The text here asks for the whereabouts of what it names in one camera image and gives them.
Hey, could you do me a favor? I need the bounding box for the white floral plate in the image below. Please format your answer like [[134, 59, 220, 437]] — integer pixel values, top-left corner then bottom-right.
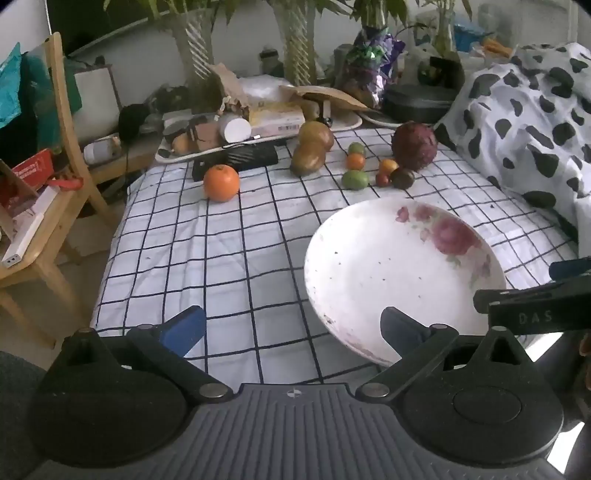
[[305, 199, 509, 367]]

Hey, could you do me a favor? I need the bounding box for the black zip case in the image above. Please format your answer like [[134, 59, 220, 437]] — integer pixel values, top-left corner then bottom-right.
[[384, 84, 458, 124]]

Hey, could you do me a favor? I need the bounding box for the white tray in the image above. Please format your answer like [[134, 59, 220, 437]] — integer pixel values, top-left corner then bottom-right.
[[360, 111, 403, 129], [156, 113, 363, 164]]

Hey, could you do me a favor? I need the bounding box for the black-checked white tablecloth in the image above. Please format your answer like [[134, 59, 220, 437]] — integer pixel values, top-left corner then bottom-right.
[[90, 127, 580, 370]]

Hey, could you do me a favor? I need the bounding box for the black ribbed box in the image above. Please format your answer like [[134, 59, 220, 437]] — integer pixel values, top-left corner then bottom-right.
[[192, 143, 279, 182]]

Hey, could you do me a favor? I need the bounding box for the clear plastic bag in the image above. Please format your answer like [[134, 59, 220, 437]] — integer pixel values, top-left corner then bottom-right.
[[240, 76, 296, 104]]

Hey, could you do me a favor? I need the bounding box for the blue plastic bag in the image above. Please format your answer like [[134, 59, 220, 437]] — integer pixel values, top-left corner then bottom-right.
[[455, 16, 485, 51]]

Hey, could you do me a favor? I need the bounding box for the glass vase with bamboo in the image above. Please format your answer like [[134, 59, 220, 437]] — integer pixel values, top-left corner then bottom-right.
[[429, 0, 458, 56]]

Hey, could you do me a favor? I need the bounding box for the wooden chair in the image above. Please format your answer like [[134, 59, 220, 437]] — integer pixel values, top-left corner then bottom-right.
[[0, 32, 116, 352]]

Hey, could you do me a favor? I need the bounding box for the brown paper envelope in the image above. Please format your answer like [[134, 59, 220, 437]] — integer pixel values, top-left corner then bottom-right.
[[291, 85, 370, 112]]

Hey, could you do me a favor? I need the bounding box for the white bottle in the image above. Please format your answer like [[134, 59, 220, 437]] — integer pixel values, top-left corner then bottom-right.
[[83, 136, 123, 164]]

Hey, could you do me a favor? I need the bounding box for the large orange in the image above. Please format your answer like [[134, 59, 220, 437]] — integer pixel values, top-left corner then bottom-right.
[[204, 165, 241, 203]]

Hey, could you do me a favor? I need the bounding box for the dark passion fruit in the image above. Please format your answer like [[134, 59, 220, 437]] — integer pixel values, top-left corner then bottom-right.
[[390, 167, 415, 190]]

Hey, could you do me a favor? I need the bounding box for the purple snack bag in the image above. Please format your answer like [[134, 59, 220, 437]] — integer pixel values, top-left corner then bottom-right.
[[342, 28, 407, 109]]

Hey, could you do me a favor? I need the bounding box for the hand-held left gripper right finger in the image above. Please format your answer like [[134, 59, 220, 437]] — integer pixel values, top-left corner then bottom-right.
[[355, 306, 532, 402]]

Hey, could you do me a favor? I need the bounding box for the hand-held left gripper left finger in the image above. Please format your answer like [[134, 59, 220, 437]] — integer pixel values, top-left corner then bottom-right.
[[55, 305, 234, 407]]

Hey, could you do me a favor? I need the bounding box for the pale yellow box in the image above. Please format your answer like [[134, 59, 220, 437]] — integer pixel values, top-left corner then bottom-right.
[[249, 99, 306, 137]]

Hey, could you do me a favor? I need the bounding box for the red dragon fruit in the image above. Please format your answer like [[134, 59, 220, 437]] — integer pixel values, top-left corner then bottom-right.
[[392, 121, 438, 171]]

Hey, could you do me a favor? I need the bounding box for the white board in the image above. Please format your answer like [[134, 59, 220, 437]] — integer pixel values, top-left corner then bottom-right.
[[69, 67, 122, 144]]

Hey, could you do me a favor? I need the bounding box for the braided plant trunk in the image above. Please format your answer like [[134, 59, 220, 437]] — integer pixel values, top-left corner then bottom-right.
[[272, 0, 319, 86], [171, 9, 215, 88]]

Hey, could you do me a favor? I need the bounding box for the long white box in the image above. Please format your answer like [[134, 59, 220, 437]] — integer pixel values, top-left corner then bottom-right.
[[1, 187, 58, 268]]

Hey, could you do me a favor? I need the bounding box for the cow-print blanket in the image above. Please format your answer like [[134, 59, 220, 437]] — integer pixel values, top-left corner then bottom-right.
[[434, 42, 591, 257]]

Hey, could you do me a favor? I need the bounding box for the crumpled brown paper bag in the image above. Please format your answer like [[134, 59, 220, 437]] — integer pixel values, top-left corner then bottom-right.
[[208, 62, 252, 114]]

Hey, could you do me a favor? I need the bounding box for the red box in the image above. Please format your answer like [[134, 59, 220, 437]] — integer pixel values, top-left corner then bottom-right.
[[11, 148, 55, 190]]

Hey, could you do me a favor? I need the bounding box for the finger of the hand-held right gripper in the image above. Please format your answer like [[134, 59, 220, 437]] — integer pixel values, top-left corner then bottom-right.
[[474, 281, 591, 315], [549, 257, 591, 281]]

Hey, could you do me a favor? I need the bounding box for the teal plastic bag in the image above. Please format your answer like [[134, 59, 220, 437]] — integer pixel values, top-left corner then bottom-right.
[[0, 42, 24, 130]]

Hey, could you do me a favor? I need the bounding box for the white cylinder jar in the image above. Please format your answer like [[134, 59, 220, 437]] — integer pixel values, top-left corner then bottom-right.
[[217, 115, 252, 144]]

